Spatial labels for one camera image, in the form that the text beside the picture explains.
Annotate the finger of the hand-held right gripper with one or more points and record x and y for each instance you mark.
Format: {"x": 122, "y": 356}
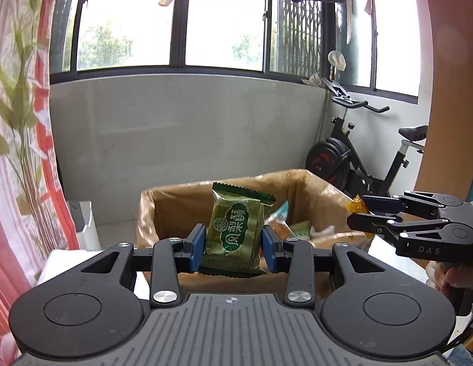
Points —
{"x": 374, "y": 225}
{"x": 385, "y": 204}

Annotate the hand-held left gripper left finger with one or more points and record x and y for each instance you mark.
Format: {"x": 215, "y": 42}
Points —
{"x": 196, "y": 248}

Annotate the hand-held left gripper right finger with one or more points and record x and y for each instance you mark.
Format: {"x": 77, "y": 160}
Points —
{"x": 270, "y": 250}

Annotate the small orange snack packet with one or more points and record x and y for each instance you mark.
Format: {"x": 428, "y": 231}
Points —
{"x": 356, "y": 206}

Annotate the plastic-lined cardboard box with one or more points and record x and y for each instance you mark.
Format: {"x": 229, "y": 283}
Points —
{"x": 175, "y": 206}

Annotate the person's right hand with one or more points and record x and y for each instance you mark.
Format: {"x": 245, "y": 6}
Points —
{"x": 463, "y": 276}

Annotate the clear pastry packet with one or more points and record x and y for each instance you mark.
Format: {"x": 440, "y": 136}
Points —
{"x": 278, "y": 225}

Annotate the small green snack packet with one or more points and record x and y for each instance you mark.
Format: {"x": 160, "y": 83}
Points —
{"x": 300, "y": 230}

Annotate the white snack packet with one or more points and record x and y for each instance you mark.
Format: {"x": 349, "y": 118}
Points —
{"x": 323, "y": 231}

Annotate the black exercise bike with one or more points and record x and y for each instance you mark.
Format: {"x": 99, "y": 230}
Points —
{"x": 332, "y": 156}

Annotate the blue fluffy cloth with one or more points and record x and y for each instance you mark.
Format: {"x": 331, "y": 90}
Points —
{"x": 465, "y": 358}

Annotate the white bin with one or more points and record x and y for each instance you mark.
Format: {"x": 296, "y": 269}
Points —
{"x": 86, "y": 225}

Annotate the wooden board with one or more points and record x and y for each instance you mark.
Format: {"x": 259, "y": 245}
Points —
{"x": 446, "y": 84}

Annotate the white rag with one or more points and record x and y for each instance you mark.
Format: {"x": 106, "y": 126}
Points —
{"x": 337, "y": 60}
{"x": 313, "y": 80}

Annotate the patterned window screen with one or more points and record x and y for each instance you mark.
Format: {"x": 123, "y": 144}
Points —
{"x": 295, "y": 34}

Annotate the white hanging garment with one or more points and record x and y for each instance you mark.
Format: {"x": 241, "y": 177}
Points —
{"x": 353, "y": 7}

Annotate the printed pink curtain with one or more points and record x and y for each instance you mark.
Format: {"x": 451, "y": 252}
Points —
{"x": 23, "y": 122}

